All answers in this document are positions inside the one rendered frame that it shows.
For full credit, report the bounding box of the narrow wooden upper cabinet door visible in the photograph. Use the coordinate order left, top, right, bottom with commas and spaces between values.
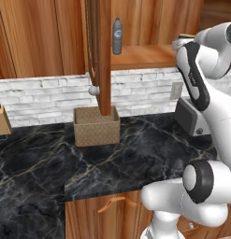
54, 0, 89, 77

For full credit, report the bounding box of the open wooden cabinet door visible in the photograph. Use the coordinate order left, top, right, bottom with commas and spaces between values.
84, 0, 112, 117

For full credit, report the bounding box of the wooden base cabinet door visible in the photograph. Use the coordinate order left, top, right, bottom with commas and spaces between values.
176, 214, 231, 239

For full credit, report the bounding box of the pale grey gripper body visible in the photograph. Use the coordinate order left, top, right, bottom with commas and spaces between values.
171, 33, 198, 52

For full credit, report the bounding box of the curved wooden drawer handle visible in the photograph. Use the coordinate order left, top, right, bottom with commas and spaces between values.
96, 196, 138, 215

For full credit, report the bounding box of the clear plastic water bottle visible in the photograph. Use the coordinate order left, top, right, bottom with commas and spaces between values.
111, 17, 123, 56

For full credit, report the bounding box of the tan woven basket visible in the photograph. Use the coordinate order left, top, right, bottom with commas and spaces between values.
72, 105, 122, 148

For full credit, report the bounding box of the grey toaster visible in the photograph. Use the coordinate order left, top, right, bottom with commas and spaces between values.
173, 95, 212, 137

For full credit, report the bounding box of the wooden knife block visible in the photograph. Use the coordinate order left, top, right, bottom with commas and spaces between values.
0, 94, 13, 136

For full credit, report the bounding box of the wooden drawer front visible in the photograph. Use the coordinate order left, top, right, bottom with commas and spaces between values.
65, 189, 154, 239

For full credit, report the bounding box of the beige wall outlet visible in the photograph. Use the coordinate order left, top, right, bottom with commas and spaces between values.
169, 81, 184, 101

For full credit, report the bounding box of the white round door knob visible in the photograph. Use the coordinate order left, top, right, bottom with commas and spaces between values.
88, 85, 101, 97

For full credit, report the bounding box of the open wooden wall cabinet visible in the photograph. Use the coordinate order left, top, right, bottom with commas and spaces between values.
110, 0, 231, 71

